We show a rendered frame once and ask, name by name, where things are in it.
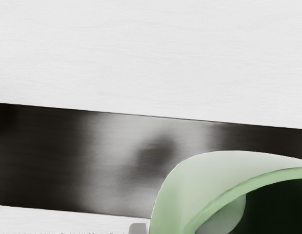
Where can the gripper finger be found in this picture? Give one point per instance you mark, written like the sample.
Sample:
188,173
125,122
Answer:
138,228

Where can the pale green bowl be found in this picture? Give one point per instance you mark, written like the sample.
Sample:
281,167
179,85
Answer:
194,185

